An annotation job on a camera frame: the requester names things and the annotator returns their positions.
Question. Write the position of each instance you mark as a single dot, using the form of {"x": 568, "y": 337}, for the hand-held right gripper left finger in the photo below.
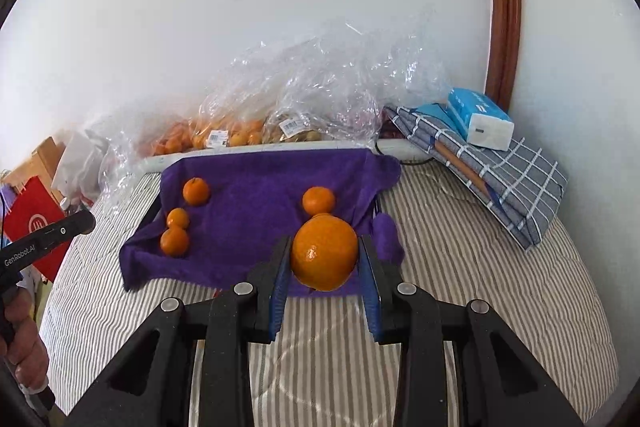
{"x": 279, "y": 292}

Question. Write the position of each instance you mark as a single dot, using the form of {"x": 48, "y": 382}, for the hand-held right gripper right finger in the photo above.
{"x": 371, "y": 297}

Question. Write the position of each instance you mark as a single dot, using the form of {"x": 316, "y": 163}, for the large orange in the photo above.
{"x": 324, "y": 252}

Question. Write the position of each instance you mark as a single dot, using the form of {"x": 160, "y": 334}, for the small orange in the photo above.
{"x": 318, "y": 200}
{"x": 178, "y": 218}
{"x": 174, "y": 241}
{"x": 196, "y": 191}

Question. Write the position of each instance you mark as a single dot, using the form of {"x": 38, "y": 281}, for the person's left hand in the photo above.
{"x": 25, "y": 347}

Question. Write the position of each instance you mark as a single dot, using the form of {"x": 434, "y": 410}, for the red paper bag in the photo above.
{"x": 30, "y": 217}

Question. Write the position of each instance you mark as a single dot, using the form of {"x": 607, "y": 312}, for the wooden chair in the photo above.
{"x": 42, "y": 159}

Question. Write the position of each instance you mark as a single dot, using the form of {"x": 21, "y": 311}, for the white plastic bag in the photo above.
{"x": 80, "y": 162}

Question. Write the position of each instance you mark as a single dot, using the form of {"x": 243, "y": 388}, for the purple towel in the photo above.
{"x": 250, "y": 207}

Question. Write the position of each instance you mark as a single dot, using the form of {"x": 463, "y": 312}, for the striped mattress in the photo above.
{"x": 475, "y": 287}

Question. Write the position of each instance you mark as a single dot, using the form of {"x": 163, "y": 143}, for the white tube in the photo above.
{"x": 150, "y": 163}

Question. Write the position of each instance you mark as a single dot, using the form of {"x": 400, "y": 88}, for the clear bag of longans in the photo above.
{"x": 295, "y": 127}

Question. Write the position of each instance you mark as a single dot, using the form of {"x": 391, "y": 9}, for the clear bag of oranges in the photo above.
{"x": 220, "y": 134}

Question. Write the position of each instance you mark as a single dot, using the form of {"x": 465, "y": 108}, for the plaid grey cloth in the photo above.
{"x": 510, "y": 187}

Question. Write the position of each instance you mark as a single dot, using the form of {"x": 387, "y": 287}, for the blue white tissue pack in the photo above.
{"x": 482, "y": 117}

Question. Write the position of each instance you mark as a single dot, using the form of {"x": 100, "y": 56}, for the crumpled clear plastic bag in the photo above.
{"x": 340, "y": 72}

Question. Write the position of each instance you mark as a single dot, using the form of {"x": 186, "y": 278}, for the brown wooden door frame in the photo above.
{"x": 502, "y": 7}

